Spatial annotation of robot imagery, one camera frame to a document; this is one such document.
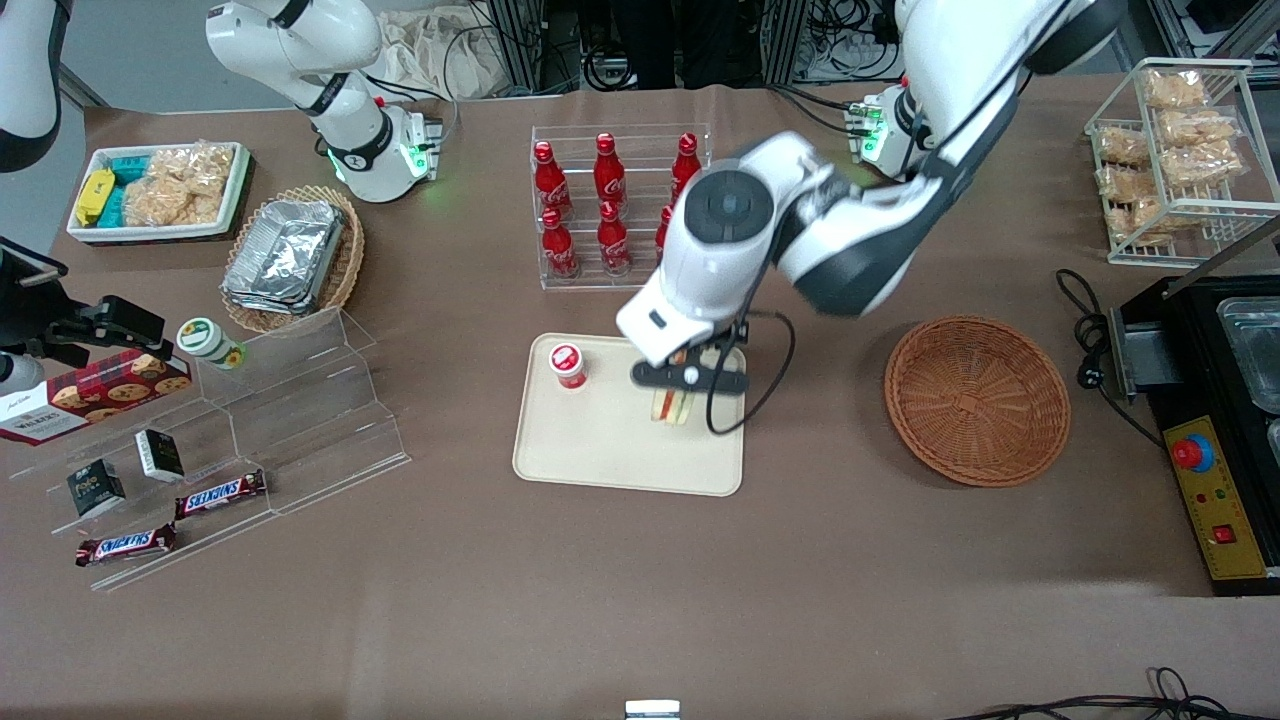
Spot black power cable with plug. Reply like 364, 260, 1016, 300
1056, 269, 1167, 448

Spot white wire rack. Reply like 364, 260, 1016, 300
1085, 57, 1280, 270

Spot small black carton box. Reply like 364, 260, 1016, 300
67, 459, 128, 519
135, 429, 187, 485

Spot white rectangular plastic bin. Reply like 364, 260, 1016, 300
66, 141, 252, 245

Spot yellow control panel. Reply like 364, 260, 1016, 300
1163, 415, 1272, 583

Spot aluminium frame post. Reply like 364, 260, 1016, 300
490, 0, 548, 93
763, 0, 812, 87

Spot clear acrylic bottle rack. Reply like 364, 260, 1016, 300
530, 124, 713, 292

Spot steel pan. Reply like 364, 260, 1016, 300
1217, 298, 1280, 417

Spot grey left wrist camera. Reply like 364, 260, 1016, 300
631, 361, 751, 395

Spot beige plastic tray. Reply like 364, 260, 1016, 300
512, 333, 748, 498

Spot teal snack packets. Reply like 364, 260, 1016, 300
100, 154, 153, 227

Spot red tartan cookie box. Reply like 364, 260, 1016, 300
0, 348, 193, 447

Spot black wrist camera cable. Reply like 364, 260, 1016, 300
704, 0, 1067, 437

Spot round brown wicker basket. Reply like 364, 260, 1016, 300
884, 316, 1072, 489

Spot oval tan wicker basket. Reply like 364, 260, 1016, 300
220, 185, 366, 335

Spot black cables with red wire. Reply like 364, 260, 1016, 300
945, 666, 1280, 720

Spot red lidded cup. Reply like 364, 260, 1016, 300
547, 342, 589, 392

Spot stacked aluminium foil trays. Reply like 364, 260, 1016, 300
222, 198, 347, 317

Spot beige crumpled cloth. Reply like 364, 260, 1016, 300
378, 8, 513, 102

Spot black machine housing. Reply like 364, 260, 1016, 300
1108, 214, 1280, 599

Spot green white yogurt cup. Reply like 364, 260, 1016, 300
177, 317, 248, 372

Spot clear bag of rice crackers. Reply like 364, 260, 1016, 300
124, 141, 234, 227

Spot snickers chocolate bar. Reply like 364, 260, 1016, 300
75, 523, 179, 569
175, 470, 269, 520

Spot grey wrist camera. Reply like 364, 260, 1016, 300
631, 361, 751, 395
0, 352, 47, 399

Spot bagged fried snack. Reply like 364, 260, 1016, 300
1095, 127, 1152, 167
1157, 108, 1239, 149
1160, 142, 1247, 189
1143, 69, 1212, 110
1097, 165, 1162, 207

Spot yellow snack packet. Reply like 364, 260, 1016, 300
75, 168, 117, 227

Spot clear acrylic stepped stand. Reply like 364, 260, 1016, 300
8, 305, 412, 594

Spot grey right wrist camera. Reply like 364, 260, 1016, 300
0, 352, 47, 399

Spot triangular sandwich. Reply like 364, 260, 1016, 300
650, 347, 700, 425

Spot bundle of black cables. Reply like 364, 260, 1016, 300
578, 0, 723, 93

